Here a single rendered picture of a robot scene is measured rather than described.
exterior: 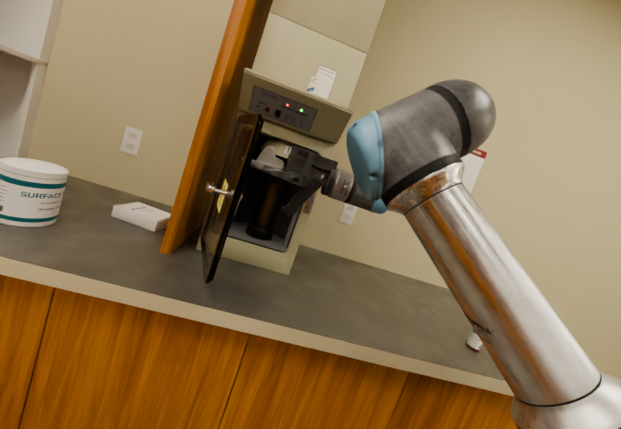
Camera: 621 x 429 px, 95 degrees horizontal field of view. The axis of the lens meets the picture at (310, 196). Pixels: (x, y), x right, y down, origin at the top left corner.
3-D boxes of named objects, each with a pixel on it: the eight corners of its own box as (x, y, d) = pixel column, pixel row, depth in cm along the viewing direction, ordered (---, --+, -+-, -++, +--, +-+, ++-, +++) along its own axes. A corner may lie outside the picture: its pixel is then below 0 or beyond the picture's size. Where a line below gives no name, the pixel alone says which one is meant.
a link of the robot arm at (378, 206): (375, 213, 77) (388, 218, 68) (337, 200, 75) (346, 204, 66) (385, 185, 76) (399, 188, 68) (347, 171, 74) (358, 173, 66)
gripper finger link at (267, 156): (250, 139, 65) (288, 152, 67) (242, 163, 66) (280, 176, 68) (249, 138, 62) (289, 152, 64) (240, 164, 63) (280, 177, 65)
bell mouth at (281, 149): (261, 149, 109) (265, 135, 108) (304, 164, 112) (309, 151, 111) (258, 148, 91) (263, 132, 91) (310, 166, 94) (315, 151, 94)
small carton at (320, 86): (304, 96, 85) (311, 77, 85) (319, 103, 88) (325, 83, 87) (311, 95, 81) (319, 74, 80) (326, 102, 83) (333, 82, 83)
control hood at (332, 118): (237, 109, 88) (248, 77, 87) (334, 144, 93) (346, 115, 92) (232, 103, 76) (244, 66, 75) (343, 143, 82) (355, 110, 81)
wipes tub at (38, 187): (18, 206, 81) (30, 155, 79) (68, 219, 83) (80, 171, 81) (-30, 216, 68) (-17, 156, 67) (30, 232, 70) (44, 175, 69)
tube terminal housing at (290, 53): (212, 228, 117) (270, 42, 109) (286, 251, 123) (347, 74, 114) (194, 249, 93) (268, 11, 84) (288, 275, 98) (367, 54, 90)
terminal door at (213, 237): (202, 238, 91) (240, 116, 87) (208, 288, 64) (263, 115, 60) (200, 237, 91) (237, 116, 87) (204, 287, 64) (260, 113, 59)
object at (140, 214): (135, 211, 107) (138, 201, 107) (174, 225, 107) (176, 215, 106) (110, 215, 95) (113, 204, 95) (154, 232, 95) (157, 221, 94)
